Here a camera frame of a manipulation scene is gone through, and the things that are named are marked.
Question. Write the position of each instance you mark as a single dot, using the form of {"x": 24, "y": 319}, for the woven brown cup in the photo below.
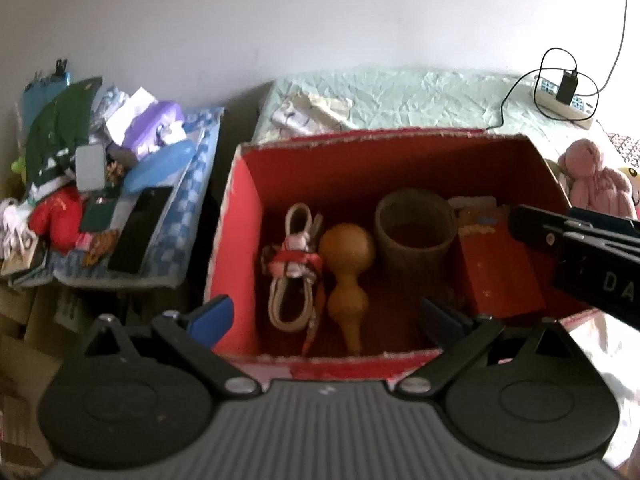
{"x": 415, "y": 255}

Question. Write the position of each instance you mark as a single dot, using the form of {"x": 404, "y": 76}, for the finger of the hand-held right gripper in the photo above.
{"x": 607, "y": 222}
{"x": 535, "y": 230}

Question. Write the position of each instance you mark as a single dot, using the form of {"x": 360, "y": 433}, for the white paper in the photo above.
{"x": 127, "y": 110}

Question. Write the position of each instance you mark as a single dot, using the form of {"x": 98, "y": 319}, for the blue oval plastic lid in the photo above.
{"x": 160, "y": 165}

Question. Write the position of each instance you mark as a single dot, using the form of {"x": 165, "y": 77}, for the silver crinkled packet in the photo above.
{"x": 105, "y": 107}

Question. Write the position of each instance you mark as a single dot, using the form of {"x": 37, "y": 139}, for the white power strip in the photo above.
{"x": 585, "y": 110}

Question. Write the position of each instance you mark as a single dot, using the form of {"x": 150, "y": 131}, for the purple tissue pack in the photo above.
{"x": 150, "y": 125}

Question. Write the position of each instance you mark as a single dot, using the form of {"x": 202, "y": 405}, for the brown wooden gourd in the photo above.
{"x": 345, "y": 255}

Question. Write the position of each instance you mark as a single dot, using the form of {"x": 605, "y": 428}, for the orange box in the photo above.
{"x": 495, "y": 270}

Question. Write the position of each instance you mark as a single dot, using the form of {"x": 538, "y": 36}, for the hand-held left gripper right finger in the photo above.
{"x": 445, "y": 322}

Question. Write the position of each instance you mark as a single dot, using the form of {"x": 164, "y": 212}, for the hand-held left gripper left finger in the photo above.
{"x": 212, "y": 317}

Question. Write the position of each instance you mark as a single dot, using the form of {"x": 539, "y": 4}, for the red cardboard box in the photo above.
{"x": 320, "y": 175}

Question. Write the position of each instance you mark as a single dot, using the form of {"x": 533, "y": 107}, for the black clip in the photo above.
{"x": 60, "y": 70}

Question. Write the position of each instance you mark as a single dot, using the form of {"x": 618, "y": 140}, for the cardboard boxes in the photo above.
{"x": 30, "y": 360}

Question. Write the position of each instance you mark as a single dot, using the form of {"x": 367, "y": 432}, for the black charger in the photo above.
{"x": 566, "y": 89}

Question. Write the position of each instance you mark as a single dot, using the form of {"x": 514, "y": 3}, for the small green toy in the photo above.
{"x": 19, "y": 166}

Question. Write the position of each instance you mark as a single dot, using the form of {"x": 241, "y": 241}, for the black phone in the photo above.
{"x": 140, "y": 230}

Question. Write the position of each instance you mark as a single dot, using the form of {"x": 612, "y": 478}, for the pink plush toy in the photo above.
{"x": 595, "y": 175}

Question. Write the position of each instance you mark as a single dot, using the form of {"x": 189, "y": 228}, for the dark patterned cloth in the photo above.
{"x": 625, "y": 149}

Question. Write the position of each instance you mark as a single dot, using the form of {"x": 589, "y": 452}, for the cookie print packet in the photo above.
{"x": 100, "y": 249}

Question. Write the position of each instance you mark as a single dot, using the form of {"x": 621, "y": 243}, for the dark green pouch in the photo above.
{"x": 97, "y": 217}

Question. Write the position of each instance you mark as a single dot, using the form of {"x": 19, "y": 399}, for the pale green printed bed sheet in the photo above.
{"x": 400, "y": 95}

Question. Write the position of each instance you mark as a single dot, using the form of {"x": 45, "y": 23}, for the yellow white plush toy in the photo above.
{"x": 631, "y": 185}

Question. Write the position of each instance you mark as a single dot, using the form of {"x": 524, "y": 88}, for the red plush toy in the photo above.
{"x": 55, "y": 215}

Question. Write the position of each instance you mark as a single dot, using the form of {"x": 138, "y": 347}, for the blue folder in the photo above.
{"x": 37, "y": 100}

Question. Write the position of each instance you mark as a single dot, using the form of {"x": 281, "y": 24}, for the small book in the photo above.
{"x": 22, "y": 260}

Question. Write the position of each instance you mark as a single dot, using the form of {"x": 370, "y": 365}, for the grey card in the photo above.
{"x": 90, "y": 167}

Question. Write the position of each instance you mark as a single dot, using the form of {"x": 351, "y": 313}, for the dark green cloth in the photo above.
{"x": 55, "y": 130}

